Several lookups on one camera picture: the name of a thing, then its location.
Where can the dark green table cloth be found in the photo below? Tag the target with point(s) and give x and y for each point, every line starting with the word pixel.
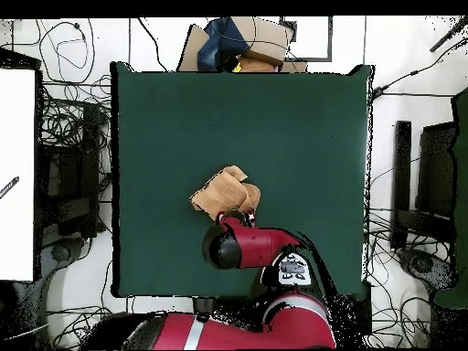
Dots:
pixel 256 128

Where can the white board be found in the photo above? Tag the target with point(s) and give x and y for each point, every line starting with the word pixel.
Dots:
pixel 16 175

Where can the black rectangular frame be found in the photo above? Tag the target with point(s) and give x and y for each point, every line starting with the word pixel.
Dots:
pixel 331 40

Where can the brown cardboard box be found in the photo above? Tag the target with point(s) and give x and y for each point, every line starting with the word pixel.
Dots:
pixel 267 34

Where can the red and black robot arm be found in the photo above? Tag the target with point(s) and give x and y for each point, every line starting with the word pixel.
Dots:
pixel 263 245

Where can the black equipment rack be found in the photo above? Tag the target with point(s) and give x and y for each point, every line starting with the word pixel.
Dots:
pixel 80 175

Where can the blue cloth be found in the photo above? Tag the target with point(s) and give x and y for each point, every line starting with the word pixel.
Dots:
pixel 219 44

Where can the orange and yellow item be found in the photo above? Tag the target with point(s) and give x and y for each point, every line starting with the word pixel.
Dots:
pixel 256 66

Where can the peach terry towel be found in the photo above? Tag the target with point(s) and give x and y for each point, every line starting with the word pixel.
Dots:
pixel 223 190

